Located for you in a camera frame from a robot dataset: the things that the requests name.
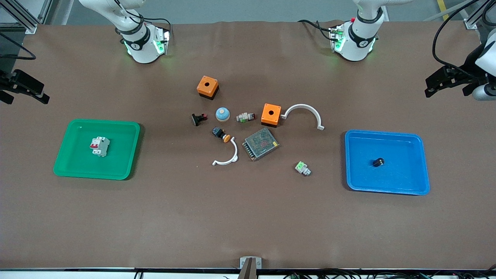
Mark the orange button box black base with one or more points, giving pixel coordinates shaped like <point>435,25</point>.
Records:
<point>267,116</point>
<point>201,87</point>

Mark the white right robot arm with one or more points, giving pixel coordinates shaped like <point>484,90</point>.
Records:
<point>141,50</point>

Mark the brown table mat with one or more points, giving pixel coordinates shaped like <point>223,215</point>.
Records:
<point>248,217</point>

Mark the blue plastic tray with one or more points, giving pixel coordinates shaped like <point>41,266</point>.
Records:
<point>403,178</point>

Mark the grey metal edge bracket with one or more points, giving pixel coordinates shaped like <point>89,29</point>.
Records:
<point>250,264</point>

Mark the black orange-headed push button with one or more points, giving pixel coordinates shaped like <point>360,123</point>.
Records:
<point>220,134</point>

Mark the small white semicircular clamp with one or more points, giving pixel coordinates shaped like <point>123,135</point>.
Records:
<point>234,153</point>

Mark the aluminium frame profile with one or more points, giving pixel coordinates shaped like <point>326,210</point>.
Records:
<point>23,17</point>
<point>474,17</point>

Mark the green white switch module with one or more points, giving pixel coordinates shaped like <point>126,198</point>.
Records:
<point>302,168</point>

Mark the large white semicircular clamp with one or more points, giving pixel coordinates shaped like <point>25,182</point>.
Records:
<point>306,106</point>

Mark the blue dome button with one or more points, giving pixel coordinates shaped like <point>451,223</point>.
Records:
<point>223,114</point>

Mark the white red circuit breaker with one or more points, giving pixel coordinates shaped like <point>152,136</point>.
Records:
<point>100,147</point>

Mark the green plastic tray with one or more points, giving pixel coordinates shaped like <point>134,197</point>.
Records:
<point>77,166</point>

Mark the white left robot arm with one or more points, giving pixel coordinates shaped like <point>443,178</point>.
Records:
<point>354,46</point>

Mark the black red push switch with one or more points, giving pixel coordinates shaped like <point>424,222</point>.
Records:
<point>198,119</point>

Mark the metal mesh power supply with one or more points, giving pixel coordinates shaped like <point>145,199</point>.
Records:
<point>260,144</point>

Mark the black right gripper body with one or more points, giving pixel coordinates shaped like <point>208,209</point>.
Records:
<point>4,82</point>

